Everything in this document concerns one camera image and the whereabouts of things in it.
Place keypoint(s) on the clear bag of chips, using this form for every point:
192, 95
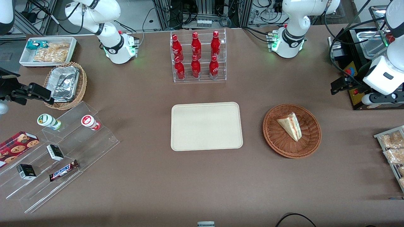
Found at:
52, 53

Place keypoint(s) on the red cola bottle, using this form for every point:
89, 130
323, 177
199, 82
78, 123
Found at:
196, 45
179, 69
176, 47
195, 67
215, 44
214, 67

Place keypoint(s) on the red cookie box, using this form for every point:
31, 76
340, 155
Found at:
17, 146

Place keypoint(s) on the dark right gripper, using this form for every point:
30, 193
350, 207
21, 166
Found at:
7, 89

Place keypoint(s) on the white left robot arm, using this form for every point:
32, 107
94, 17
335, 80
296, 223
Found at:
292, 34

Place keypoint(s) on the clear bag of pastry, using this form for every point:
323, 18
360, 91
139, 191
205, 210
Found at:
393, 139
394, 156

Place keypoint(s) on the clear acrylic stepped shelf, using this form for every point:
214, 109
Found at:
94, 145

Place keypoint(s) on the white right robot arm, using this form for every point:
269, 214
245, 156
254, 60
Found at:
110, 37

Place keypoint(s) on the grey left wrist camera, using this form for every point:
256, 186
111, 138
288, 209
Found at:
383, 98

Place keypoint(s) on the stacked aluminium foil containers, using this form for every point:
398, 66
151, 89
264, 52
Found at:
64, 83

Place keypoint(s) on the red label yogurt cup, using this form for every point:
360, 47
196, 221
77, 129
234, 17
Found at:
89, 122

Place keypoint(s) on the steel tray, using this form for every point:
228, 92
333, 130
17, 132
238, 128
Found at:
378, 19

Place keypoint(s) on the triangle sandwich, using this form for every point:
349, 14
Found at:
292, 127

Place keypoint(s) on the clear acrylic bottle rack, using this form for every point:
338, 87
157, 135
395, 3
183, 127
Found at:
221, 77

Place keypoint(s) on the light tan wicker basket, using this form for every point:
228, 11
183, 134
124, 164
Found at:
80, 88

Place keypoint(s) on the teal snack packet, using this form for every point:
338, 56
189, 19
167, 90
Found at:
34, 45

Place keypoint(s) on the small grey device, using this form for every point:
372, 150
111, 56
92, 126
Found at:
205, 224

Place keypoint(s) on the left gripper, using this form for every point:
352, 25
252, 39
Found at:
355, 79

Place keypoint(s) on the Snickers chocolate bar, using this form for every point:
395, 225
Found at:
63, 171

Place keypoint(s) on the steel pan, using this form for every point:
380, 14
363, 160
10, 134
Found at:
371, 44

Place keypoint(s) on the brown wicker basket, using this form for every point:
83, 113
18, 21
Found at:
277, 138

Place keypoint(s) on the white rectangular snack bin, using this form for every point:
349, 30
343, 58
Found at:
25, 60

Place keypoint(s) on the beige plastic tray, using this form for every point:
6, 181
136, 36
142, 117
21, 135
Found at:
206, 126

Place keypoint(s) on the small black carton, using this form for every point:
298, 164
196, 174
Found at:
55, 152
26, 171

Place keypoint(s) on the tray of snack bags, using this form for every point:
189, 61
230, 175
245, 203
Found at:
391, 167

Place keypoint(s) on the green label yogurt cup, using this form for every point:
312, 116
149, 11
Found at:
48, 121

